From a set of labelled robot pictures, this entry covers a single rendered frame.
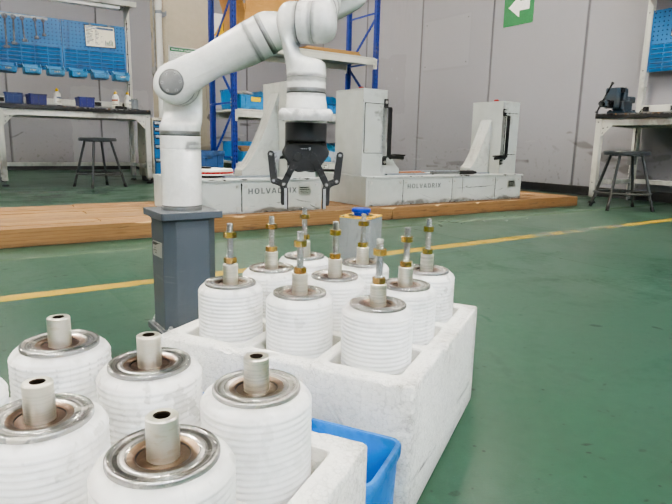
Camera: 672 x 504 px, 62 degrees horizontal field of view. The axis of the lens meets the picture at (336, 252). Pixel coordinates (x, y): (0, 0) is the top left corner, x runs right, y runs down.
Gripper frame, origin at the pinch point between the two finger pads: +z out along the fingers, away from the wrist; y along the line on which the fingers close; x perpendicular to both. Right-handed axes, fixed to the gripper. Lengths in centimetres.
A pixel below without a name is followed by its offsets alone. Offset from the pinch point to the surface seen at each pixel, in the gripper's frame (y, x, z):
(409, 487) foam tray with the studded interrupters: -13, 42, 31
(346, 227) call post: -8.5, -10.9, 6.4
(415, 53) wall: -143, -687, -132
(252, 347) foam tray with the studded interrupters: 6.9, 29.1, 17.4
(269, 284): 5.5, 15.3, 11.9
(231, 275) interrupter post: 10.6, 22.1, 8.9
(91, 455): 15, 65, 12
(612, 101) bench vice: -247, -357, -49
